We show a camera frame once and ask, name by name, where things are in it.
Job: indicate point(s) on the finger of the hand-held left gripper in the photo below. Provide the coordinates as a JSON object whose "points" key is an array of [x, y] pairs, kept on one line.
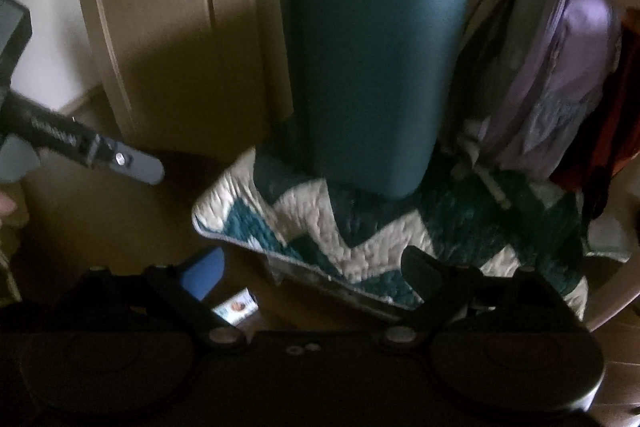
{"points": [[15, 159], [137, 166]]}

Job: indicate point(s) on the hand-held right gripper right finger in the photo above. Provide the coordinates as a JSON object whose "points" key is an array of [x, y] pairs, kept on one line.
{"points": [[424, 274]]}

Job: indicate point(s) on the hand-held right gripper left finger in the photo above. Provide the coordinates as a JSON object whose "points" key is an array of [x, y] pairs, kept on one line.
{"points": [[204, 276]]}

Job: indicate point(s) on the teal plastic bin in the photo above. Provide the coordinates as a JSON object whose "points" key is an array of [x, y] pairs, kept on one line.
{"points": [[370, 82]]}

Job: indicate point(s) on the small printed card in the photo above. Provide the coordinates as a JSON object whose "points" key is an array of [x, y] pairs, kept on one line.
{"points": [[236, 305]]}

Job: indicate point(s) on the teal white chevron quilt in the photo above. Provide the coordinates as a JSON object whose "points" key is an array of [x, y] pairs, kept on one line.
{"points": [[360, 227]]}

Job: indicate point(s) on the beige door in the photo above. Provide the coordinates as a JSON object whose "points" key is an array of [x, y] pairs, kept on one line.
{"points": [[160, 27]]}

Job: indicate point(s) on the red cloth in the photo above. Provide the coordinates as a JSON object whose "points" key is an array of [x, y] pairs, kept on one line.
{"points": [[607, 127]]}

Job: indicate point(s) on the purple backpack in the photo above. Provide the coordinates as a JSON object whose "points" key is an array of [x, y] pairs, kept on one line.
{"points": [[545, 72]]}

